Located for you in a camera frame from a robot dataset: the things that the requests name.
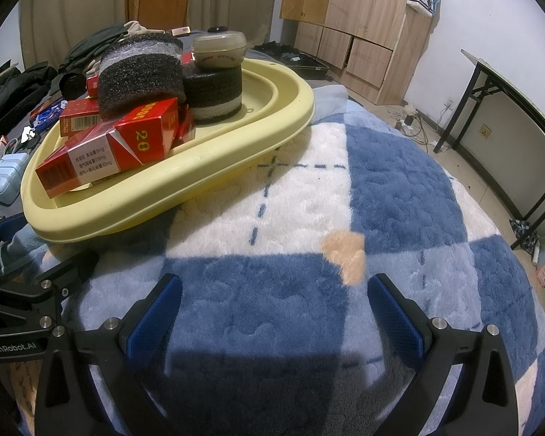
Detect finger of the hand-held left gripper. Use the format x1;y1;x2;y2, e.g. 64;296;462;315
40;250;101;303
0;215;31;259

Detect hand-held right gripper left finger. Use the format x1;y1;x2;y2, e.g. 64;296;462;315
34;275;185;436

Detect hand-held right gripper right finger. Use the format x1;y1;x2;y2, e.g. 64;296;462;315
368;273;521;436

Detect shiny red carton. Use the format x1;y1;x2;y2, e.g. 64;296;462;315
59;99;102;137

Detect yellow plastic basin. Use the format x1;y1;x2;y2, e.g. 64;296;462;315
20;57;315;243

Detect black foam disc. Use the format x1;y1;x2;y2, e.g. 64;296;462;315
97;33;185;122
182;61;244;124

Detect small round jar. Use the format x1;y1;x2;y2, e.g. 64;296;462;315
191;29;249;72

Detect light blue case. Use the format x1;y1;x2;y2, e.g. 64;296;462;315
0;152;31;206

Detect blue checked blanket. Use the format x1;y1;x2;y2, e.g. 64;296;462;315
0;82;545;436

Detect blue and white packet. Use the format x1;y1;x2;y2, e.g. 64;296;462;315
29;101;68;129

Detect black clothes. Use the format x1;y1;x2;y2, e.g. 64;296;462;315
0;64;58;133

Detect plaid cloth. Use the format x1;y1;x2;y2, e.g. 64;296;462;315
510;219;540;249

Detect dark green clothes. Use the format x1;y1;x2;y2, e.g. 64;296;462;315
57;23;133;97

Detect white power strip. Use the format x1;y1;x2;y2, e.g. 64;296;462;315
393;104;426;140

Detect beige cloth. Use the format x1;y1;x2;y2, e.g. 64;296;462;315
122;20;165;40

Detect black folding table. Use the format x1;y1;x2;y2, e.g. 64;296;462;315
433;49;545;251

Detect black open suitcase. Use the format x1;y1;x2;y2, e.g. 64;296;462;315
254;41;331;81

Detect wooden wardrobe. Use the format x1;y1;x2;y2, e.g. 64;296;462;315
279;0;447;106

